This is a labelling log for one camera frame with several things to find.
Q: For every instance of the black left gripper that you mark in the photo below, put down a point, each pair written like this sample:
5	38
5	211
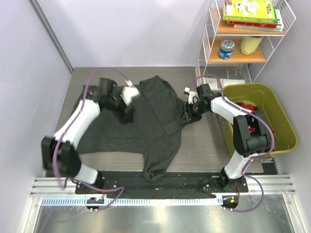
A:
126	118

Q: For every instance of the perforated cable duct strip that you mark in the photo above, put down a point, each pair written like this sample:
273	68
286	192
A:
97	201

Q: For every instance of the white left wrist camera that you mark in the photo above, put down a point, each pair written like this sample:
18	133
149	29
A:
129	92

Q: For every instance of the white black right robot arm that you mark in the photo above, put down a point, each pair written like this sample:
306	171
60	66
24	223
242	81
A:
222	106

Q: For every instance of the white wire shelf rack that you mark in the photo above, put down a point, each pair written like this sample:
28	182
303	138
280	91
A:
216	30

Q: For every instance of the blue white tin can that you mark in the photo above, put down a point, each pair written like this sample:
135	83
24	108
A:
226	49

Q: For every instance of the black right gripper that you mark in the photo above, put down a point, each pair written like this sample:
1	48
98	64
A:
190	118

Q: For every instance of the olive green plastic bin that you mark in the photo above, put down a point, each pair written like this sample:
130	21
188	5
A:
263	97

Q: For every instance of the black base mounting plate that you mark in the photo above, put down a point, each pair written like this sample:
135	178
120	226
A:
174	185

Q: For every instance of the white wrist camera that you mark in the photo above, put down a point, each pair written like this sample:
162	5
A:
192	96
129	92

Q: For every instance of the grey pinstriped long sleeve shirt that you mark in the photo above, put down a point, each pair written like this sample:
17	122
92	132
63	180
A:
155	131

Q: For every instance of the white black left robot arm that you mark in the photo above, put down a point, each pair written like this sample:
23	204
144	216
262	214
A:
59	152

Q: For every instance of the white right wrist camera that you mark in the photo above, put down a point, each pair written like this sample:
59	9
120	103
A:
192	96

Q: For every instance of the pale yellow faceted vase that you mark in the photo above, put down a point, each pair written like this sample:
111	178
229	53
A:
249	44

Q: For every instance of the green board game box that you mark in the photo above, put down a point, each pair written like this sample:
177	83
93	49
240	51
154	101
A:
257	11

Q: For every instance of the grey booklet with papers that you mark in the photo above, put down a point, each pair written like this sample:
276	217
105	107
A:
228	76

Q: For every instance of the teal book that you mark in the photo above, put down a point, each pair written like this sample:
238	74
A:
277	27

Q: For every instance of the red black plaid shirt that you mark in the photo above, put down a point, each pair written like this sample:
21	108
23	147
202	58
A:
250	109

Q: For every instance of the aluminium extrusion rail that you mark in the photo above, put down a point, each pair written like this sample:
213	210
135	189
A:
269	184

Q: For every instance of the red book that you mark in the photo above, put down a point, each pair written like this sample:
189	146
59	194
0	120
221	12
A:
253	24

